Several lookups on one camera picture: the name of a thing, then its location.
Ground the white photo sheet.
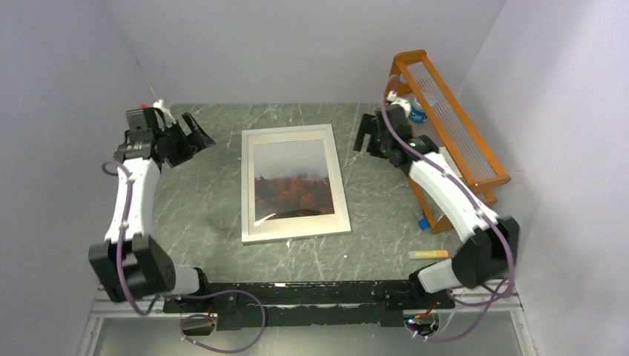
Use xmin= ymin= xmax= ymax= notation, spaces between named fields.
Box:
xmin=253 ymin=139 xmax=335 ymax=221

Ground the silver picture frame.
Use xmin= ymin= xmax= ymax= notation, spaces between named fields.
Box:
xmin=240 ymin=123 xmax=353 ymax=246

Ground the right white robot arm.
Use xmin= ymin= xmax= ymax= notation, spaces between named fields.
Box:
xmin=353 ymin=108 xmax=519 ymax=308

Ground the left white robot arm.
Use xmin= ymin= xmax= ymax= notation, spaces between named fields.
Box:
xmin=88 ymin=108 xmax=215 ymax=312

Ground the blue white can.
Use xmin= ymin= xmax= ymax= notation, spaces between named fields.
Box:
xmin=409 ymin=97 xmax=428 ymax=123

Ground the orange wooden shelf rack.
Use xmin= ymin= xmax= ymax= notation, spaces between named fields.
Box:
xmin=385 ymin=50 xmax=511 ymax=207

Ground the blue capped tube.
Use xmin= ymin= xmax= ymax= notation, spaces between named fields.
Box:
xmin=417 ymin=214 xmax=431 ymax=231

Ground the yellow stick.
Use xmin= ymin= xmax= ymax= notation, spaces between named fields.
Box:
xmin=408 ymin=249 xmax=449 ymax=260

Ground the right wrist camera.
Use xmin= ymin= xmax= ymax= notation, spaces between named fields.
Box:
xmin=385 ymin=90 xmax=412 ymax=120

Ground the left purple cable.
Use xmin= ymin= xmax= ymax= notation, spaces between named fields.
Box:
xmin=102 ymin=159 xmax=266 ymax=355

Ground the purple cable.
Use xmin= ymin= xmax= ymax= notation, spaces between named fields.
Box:
xmin=381 ymin=74 xmax=517 ymax=343
xmin=102 ymin=159 xmax=266 ymax=355

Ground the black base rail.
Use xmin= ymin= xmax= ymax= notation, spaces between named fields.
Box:
xmin=162 ymin=280 xmax=455 ymax=331

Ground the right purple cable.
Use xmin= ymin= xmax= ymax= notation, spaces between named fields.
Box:
xmin=381 ymin=74 xmax=517 ymax=343

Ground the aluminium extrusion rail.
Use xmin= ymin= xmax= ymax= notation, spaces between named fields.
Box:
xmin=79 ymin=280 xmax=536 ymax=355

